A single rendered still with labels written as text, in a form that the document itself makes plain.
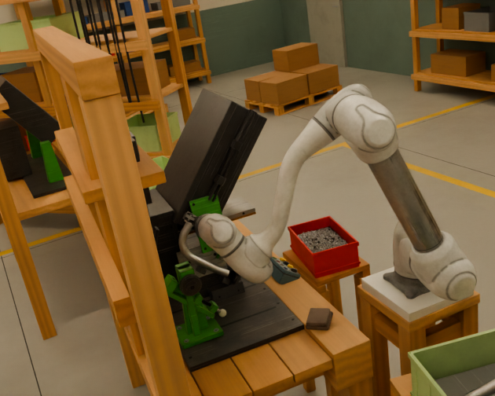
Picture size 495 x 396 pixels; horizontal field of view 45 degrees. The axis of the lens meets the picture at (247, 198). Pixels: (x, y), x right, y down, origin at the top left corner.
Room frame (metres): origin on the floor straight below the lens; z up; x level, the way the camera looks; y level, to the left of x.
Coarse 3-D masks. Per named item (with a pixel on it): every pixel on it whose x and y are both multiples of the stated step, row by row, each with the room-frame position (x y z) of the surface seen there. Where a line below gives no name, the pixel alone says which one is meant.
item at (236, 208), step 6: (240, 198) 2.42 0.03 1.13; (228, 204) 2.37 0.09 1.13; (234, 204) 2.36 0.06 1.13; (240, 204) 2.35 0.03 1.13; (246, 204) 2.34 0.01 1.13; (228, 210) 2.31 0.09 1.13; (234, 210) 2.30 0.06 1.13; (240, 210) 2.29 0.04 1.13; (246, 210) 2.28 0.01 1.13; (252, 210) 2.29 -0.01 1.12; (228, 216) 2.25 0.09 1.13; (234, 216) 2.26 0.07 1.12; (240, 216) 2.27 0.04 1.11; (246, 216) 2.28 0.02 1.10; (180, 228) 2.21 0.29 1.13
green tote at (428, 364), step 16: (464, 336) 1.46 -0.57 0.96; (480, 336) 1.46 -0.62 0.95; (416, 352) 1.43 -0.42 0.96; (432, 352) 1.43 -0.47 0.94; (448, 352) 1.44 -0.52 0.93; (464, 352) 1.45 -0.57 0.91; (480, 352) 1.46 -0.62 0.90; (416, 368) 1.38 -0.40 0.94; (432, 368) 1.43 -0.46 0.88; (448, 368) 1.44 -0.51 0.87; (464, 368) 1.45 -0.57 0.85; (416, 384) 1.38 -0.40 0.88; (432, 384) 1.29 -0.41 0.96
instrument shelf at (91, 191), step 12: (60, 132) 2.45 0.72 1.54; (72, 132) 2.42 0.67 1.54; (60, 144) 2.26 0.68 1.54; (72, 144) 2.23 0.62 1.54; (72, 156) 2.05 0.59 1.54; (144, 156) 1.91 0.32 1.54; (72, 168) 1.91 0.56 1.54; (84, 168) 1.88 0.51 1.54; (144, 168) 1.78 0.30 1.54; (156, 168) 1.76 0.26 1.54; (84, 180) 1.76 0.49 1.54; (96, 180) 1.74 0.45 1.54; (144, 180) 1.71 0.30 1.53; (156, 180) 1.72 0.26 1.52; (84, 192) 1.65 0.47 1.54; (96, 192) 1.66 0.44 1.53
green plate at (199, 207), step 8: (192, 200) 2.12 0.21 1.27; (200, 200) 2.13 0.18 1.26; (208, 200) 2.14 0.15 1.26; (216, 200) 2.15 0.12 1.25; (192, 208) 2.11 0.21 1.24; (200, 208) 2.12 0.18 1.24; (208, 208) 2.13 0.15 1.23; (216, 208) 2.14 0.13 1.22; (200, 240) 2.08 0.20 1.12; (208, 248) 2.08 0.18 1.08
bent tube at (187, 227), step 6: (186, 222) 2.07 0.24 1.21; (186, 228) 2.05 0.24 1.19; (180, 234) 2.05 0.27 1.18; (186, 234) 2.05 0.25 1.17; (180, 240) 2.03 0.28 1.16; (180, 246) 2.03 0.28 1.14; (186, 246) 2.03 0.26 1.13; (186, 252) 2.02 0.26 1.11; (186, 258) 2.02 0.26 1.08; (192, 258) 2.02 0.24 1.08; (198, 258) 2.03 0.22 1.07; (198, 264) 2.02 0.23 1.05; (204, 264) 2.02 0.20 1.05; (210, 264) 2.03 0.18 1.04; (216, 270) 2.03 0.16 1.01; (222, 270) 2.03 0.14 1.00; (228, 270) 2.04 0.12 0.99; (222, 276) 2.03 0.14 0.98
